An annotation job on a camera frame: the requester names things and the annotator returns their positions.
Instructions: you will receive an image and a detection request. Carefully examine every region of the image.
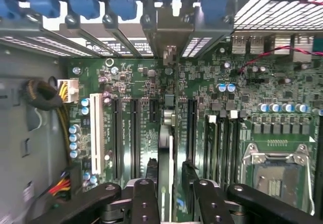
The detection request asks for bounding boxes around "white expansion slot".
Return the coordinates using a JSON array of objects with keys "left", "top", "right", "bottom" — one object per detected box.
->
[{"left": 90, "top": 93, "right": 105, "bottom": 175}]

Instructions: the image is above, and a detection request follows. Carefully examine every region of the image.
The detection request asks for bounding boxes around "short black expansion slot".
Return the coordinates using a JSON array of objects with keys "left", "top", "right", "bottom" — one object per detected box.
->
[{"left": 149, "top": 99, "right": 160, "bottom": 123}]

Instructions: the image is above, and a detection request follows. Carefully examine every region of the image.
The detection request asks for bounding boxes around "green Dell motherboard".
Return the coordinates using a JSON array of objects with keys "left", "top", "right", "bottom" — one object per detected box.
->
[{"left": 67, "top": 36, "right": 323, "bottom": 224}]

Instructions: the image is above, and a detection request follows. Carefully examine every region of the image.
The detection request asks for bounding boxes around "white power connector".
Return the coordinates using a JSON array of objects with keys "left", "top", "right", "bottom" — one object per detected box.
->
[{"left": 57, "top": 78, "right": 80, "bottom": 104}]

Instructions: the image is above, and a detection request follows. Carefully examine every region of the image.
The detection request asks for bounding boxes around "grey metal PC case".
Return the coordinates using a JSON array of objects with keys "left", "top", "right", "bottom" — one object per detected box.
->
[{"left": 0, "top": 0, "right": 323, "bottom": 224}]

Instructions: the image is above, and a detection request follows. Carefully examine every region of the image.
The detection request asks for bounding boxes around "silver rear port block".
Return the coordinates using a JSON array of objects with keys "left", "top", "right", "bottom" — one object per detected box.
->
[
  {"left": 273, "top": 33, "right": 293, "bottom": 55},
  {"left": 231, "top": 34, "right": 247, "bottom": 55},
  {"left": 248, "top": 34, "right": 266, "bottom": 55},
  {"left": 293, "top": 33, "right": 314, "bottom": 64}
]

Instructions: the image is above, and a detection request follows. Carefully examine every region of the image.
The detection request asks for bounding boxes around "teal rear port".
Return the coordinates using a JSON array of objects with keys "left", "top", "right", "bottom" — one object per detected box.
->
[{"left": 312, "top": 35, "right": 323, "bottom": 58}]

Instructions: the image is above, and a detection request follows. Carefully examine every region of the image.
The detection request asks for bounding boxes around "CPU socket with metal frame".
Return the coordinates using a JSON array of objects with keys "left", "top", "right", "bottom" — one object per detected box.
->
[{"left": 241, "top": 142, "right": 316, "bottom": 217}]

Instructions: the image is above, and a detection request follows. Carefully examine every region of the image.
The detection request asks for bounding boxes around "red yellow wire bundle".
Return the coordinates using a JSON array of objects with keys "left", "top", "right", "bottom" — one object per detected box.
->
[{"left": 47, "top": 171, "right": 73, "bottom": 197}]

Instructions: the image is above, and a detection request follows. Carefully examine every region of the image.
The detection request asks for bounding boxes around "sleeved yellow black power cable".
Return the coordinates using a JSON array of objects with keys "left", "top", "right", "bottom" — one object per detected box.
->
[{"left": 21, "top": 75, "right": 72, "bottom": 165}]

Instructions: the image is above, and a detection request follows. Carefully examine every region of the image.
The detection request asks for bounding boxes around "thin red black wire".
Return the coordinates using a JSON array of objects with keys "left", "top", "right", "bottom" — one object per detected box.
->
[{"left": 238, "top": 45, "right": 323, "bottom": 74}]

